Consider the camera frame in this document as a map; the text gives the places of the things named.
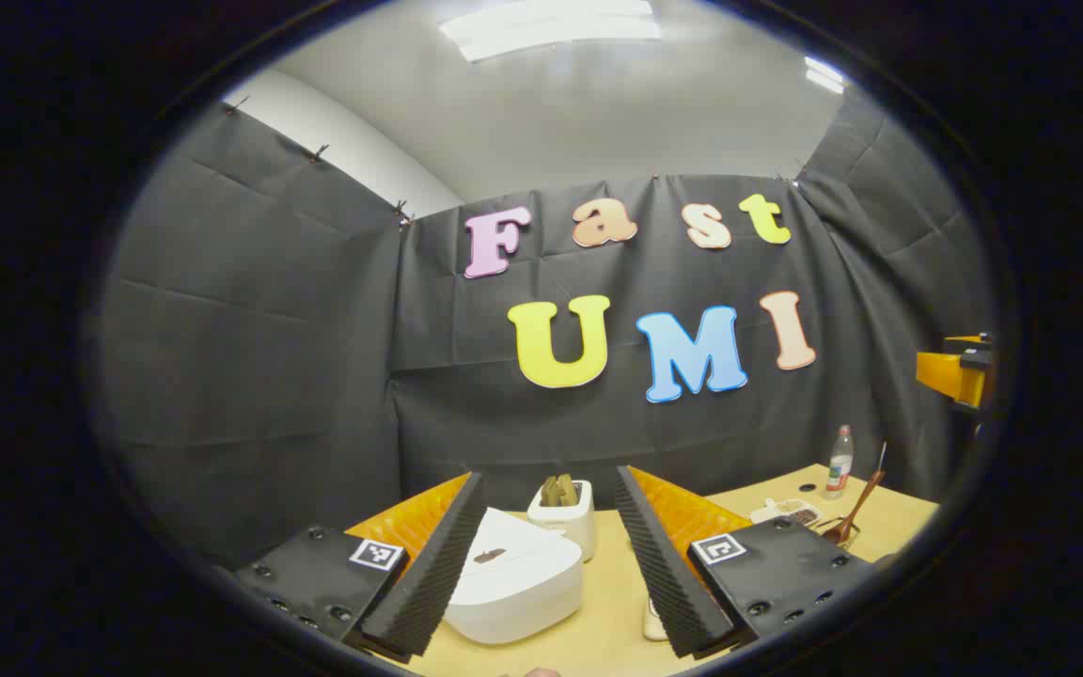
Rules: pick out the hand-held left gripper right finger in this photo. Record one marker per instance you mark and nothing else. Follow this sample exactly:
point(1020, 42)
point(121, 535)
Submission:
point(659, 564)

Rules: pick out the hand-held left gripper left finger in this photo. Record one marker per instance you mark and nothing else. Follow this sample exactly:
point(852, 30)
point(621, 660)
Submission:
point(443, 555)

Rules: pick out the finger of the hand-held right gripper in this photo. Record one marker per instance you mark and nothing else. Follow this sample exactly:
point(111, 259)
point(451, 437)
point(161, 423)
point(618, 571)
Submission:
point(941, 376)

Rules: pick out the white rice cooker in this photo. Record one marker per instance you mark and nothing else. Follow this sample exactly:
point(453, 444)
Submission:
point(518, 588)

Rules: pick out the brown wooden spoon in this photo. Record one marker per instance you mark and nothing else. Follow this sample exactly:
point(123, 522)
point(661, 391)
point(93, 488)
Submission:
point(856, 512)

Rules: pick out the clear square chopstick holder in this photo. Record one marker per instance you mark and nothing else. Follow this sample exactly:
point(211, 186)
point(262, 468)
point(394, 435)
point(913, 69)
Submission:
point(844, 538)

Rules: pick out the clear plastic tray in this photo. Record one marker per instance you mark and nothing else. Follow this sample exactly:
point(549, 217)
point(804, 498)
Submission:
point(654, 622)

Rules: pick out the white toaster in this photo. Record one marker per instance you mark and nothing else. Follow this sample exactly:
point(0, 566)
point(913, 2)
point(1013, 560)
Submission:
point(572, 527)

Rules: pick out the brown bread slice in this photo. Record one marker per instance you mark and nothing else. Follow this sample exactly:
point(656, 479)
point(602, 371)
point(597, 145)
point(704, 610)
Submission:
point(560, 491)

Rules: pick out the clear plastic water bottle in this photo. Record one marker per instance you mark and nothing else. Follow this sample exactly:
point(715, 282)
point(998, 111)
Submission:
point(839, 465)

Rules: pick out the white divided bean dish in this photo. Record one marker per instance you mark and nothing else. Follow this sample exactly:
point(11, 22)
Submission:
point(786, 512)

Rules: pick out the black backdrop cloth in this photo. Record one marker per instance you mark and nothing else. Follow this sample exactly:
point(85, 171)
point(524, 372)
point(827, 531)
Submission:
point(269, 357)

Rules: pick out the small ceiling light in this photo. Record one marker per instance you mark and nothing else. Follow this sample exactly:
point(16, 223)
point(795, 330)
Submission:
point(824, 75)

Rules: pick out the large ceiling light panel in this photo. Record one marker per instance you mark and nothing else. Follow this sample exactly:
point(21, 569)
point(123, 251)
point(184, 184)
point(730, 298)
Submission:
point(551, 28)

